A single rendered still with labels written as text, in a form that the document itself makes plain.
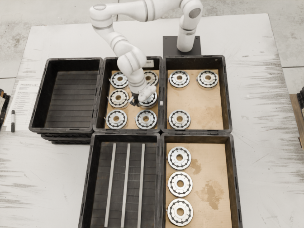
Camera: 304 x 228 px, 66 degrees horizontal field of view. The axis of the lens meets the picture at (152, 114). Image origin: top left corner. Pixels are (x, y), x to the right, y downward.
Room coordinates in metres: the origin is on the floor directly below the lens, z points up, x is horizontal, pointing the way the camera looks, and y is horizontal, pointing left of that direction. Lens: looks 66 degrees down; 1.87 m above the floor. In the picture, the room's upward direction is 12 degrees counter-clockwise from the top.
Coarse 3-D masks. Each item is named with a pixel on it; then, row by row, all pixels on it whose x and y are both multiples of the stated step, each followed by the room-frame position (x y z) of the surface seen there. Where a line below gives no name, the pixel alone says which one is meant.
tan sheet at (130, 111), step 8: (112, 72) 0.76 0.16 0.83; (120, 80) 0.70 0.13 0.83; (112, 88) 0.66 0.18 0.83; (128, 88) 0.64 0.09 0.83; (128, 104) 0.55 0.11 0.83; (128, 112) 0.51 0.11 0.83; (136, 112) 0.50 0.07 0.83; (128, 120) 0.47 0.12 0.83; (144, 120) 0.45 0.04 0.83; (128, 128) 0.42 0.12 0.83; (136, 128) 0.42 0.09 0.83
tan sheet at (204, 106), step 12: (168, 72) 0.69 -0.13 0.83; (192, 72) 0.66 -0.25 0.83; (216, 72) 0.63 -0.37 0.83; (168, 84) 0.62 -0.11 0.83; (192, 84) 0.59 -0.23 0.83; (168, 96) 0.55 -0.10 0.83; (180, 96) 0.54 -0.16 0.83; (192, 96) 0.52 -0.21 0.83; (204, 96) 0.51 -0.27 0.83; (216, 96) 0.50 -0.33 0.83; (168, 108) 0.49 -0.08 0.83; (180, 108) 0.47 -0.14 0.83; (192, 108) 0.46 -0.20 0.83; (204, 108) 0.45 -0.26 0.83; (216, 108) 0.44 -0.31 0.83; (168, 120) 0.42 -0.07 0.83; (180, 120) 0.41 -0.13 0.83; (192, 120) 0.40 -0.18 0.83; (204, 120) 0.39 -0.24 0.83; (216, 120) 0.37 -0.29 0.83
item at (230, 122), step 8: (168, 56) 0.72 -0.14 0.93; (176, 56) 0.71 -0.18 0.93; (184, 56) 0.70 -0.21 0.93; (192, 56) 0.69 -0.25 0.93; (200, 56) 0.68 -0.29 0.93; (208, 56) 0.67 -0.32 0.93; (216, 56) 0.66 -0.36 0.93; (224, 64) 0.61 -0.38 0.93; (224, 72) 0.57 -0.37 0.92; (224, 80) 0.52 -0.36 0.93; (232, 128) 0.29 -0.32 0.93
